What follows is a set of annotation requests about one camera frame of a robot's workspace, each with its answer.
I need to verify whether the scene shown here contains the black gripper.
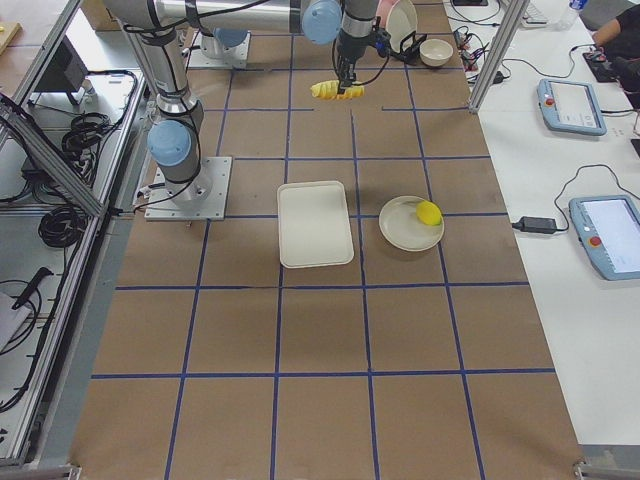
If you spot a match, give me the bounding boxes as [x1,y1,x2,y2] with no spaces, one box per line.
[332,30,372,95]

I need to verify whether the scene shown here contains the yellow bread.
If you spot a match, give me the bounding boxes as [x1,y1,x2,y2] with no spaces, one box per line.
[310,80,365,100]

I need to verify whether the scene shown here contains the cream plate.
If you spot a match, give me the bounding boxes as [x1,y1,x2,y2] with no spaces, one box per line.
[385,0,418,53]

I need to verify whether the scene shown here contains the pink plate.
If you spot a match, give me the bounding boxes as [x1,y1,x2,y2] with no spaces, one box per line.
[376,0,397,28]

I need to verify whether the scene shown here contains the black dish rack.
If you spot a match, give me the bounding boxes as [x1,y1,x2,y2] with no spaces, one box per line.
[390,31,428,65]

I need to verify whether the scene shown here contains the cream bowl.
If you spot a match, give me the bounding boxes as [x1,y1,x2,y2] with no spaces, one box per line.
[419,38,454,68]

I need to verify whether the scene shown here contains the white rectangular tray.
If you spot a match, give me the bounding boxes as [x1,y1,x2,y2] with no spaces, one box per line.
[277,180,354,269]

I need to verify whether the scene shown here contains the white oval dish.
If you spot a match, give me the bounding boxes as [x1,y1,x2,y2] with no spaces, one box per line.
[378,195,444,252]

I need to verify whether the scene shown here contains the yellow lemon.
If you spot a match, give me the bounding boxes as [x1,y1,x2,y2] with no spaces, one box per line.
[415,200,443,226]

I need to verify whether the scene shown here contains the far teach pendant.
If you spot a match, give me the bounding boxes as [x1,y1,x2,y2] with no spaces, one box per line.
[537,78,607,136]

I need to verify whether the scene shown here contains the teach pendant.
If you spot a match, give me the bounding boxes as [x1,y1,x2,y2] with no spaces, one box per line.
[537,78,607,136]
[569,195,639,281]

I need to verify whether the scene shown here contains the black power adapter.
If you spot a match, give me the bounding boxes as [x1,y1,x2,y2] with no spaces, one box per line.
[511,216,558,234]

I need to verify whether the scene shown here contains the near teach pendant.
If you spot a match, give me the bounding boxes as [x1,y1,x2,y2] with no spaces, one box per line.
[569,195,639,281]

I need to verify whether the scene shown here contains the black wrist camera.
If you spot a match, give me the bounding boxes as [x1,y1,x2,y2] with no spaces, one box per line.
[372,26,391,58]

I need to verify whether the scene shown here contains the aluminium frame post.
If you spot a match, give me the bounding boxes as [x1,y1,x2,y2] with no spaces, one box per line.
[468,0,529,114]

